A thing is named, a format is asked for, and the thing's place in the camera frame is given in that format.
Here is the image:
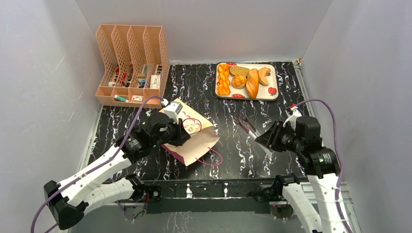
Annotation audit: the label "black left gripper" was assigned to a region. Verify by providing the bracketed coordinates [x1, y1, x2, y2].
[152, 117, 191, 149]

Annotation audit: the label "pink paper gift bag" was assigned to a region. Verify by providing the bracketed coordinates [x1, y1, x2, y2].
[161, 99, 220, 166]

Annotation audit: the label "strawberry print metal tray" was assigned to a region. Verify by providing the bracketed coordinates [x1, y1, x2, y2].
[214, 62, 278, 101]

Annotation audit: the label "silver metal tongs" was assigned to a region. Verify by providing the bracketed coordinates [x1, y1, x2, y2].
[233, 113, 273, 159]

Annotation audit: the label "orange braided fake bread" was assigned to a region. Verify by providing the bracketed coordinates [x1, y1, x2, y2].
[217, 63, 231, 96]

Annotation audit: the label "long golden fake baguette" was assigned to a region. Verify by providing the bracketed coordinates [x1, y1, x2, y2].
[245, 68, 259, 100]

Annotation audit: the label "tan fake bread roll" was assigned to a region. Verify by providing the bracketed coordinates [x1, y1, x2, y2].
[258, 67, 271, 86]

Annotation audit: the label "round golden fake bun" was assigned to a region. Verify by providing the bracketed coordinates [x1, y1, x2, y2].
[231, 74, 247, 89]

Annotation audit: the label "brown fake bread slice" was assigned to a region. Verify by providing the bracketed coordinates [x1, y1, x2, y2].
[229, 66, 250, 77]

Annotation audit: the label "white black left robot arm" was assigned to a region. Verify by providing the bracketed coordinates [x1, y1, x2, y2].
[44, 112, 190, 230]

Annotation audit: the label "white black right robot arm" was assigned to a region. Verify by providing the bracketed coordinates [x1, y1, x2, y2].
[255, 116, 352, 233]

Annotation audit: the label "small white card box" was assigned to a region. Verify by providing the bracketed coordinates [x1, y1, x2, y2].
[131, 95, 144, 102]

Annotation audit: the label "white medicine box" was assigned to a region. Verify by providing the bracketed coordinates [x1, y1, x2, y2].
[150, 75, 161, 89]

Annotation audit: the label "green white tube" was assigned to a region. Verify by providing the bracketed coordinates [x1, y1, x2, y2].
[114, 95, 129, 102]

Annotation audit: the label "peach plastic file organizer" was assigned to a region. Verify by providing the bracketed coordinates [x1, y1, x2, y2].
[95, 24, 170, 108]

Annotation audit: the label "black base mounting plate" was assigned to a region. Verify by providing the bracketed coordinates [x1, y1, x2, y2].
[114, 178, 305, 221]

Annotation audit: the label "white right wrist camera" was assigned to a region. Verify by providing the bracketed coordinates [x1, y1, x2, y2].
[283, 104, 302, 129]

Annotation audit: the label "aluminium frame rail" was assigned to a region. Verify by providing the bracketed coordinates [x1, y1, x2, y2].
[63, 183, 353, 206]

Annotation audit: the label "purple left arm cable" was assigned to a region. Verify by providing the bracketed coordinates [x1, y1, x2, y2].
[30, 95, 169, 233]

